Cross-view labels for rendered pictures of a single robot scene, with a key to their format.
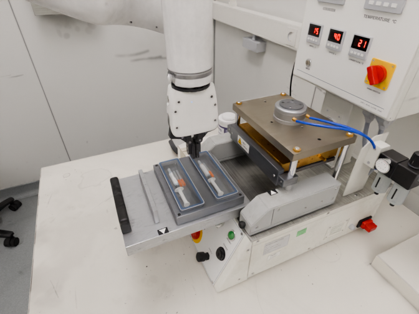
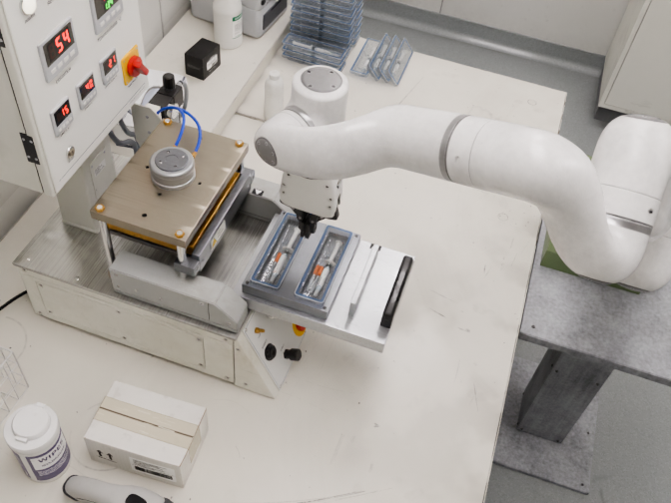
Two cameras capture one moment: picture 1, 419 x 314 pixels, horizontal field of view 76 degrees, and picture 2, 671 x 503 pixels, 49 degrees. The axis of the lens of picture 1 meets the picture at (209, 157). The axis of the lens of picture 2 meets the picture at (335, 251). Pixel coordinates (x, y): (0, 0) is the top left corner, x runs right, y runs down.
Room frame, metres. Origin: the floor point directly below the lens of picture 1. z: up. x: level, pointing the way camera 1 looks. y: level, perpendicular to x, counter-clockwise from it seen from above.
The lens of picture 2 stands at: (1.18, 0.61, 2.06)
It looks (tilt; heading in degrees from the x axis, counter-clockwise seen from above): 49 degrees down; 217
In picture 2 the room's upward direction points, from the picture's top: 8 degrees clockwise
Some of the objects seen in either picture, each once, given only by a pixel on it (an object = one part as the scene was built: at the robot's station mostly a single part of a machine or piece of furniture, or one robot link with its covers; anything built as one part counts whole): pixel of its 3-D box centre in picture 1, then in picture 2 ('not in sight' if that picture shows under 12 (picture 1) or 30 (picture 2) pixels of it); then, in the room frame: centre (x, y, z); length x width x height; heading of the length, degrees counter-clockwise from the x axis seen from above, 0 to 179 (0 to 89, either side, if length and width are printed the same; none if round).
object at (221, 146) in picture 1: (235, 144); (179, 291); (0.71, -0.08, 0.96); 0.25 x 0.05 x 0.07; 114
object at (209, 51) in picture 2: not in sight; (203, 59); (0.09, -0.74, 0.83); 0.09 x 0.06 x 0.07; 17
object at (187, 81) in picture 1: (189, 75); not in sight; (0.50, 0.04, 1.26); 0.09 x 0.08 x 0.03; 113
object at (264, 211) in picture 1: (288, 203); (243, 193); (0.45, -0.19, 0.96); 0.26 x 0.05 x 0.07; 114
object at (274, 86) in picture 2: not in sight; (274, 95); (0.05, -0.51, 0.82); 0.05 x 0.05 x 0.14
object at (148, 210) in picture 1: (178, 191); (327, 273); (0.48, 0.08, 0.97); 0.30 x 0.22 x 0.08; 114
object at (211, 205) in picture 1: (195, 182); (303, 262); (0.50, 0.03, 0.98); 0.20 x 0.17 x 0.03; 24
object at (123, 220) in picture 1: (120, 202); (397, 289); (0.43, 0.20, 0.99); 0.15 x 0.02 x 0.04; 24
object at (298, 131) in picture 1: (302, 128); (164, 173); (0.60, -0.24, 1.08); 0.31 x 0.24 x 0.13; 24
